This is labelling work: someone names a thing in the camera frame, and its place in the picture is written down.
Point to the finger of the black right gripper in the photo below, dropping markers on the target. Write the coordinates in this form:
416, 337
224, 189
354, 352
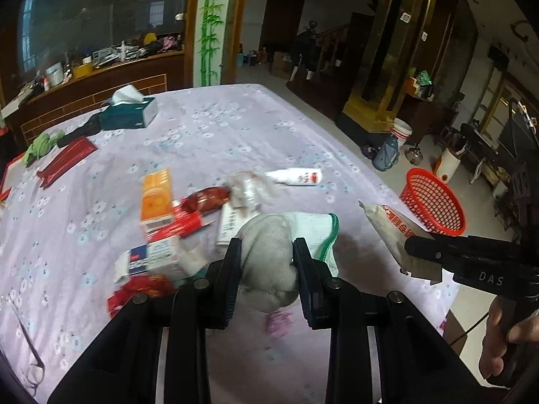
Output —
427, 249

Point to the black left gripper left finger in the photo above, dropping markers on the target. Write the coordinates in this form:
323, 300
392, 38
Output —
224, 277

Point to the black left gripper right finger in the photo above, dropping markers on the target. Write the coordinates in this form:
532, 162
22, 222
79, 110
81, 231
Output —
312, 277

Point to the beige printed paper bag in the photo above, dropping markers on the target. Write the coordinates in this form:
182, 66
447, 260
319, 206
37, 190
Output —
394, 229

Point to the grey white work glove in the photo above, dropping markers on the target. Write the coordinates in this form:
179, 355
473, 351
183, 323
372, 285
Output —
269, 279

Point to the red plastic bag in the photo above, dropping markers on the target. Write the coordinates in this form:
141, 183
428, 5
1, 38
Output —
154, 285

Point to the person's right hand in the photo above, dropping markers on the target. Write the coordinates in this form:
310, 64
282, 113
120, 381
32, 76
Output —
495, 342

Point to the red plastic mesh basket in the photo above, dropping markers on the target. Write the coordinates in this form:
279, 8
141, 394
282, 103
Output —
433, 203

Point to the white printed box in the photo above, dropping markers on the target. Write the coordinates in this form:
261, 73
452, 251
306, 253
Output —
231, 221

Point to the white blue medicine box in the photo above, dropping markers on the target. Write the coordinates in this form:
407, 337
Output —
169, 257

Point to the red white toothpaste box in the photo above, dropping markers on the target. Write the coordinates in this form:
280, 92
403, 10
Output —
184, 224

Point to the dark red sausage pack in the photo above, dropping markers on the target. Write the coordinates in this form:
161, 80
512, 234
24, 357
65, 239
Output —
207, 200

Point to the white orange appliance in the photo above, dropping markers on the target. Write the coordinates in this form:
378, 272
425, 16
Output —
446, 165

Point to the orange carton box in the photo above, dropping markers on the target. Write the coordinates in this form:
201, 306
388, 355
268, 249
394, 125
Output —
156, 201

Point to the metal kettle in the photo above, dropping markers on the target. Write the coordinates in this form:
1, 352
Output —
414, 155

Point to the crumpled clear plastic wrapper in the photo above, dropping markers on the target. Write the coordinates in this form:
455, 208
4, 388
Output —
251, 189

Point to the blue grey thermos jug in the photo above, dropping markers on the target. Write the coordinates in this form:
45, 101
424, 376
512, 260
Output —
388, 154

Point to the white red tube bottle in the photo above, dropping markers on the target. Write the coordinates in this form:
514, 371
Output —
296, 176

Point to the white plastic bucket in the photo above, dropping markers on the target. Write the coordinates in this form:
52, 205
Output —
402, 131

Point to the floral purple bed sheet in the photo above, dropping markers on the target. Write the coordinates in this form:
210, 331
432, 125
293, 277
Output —
59, 245

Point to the teal tissue box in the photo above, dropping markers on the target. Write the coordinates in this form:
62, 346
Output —
128, 109

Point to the dark red long box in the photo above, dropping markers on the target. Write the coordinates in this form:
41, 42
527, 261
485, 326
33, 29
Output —
76, 151

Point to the eyeglasses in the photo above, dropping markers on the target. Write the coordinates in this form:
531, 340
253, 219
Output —
34, 373

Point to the green cloth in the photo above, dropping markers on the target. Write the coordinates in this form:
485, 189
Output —
41, 146

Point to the wooden headboard shelf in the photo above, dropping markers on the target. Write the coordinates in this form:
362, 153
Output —
154, 75

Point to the bamboo painted pillar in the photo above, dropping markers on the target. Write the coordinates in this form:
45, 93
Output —
210, 29

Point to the black remote handle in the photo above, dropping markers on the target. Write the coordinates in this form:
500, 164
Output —
91, 127

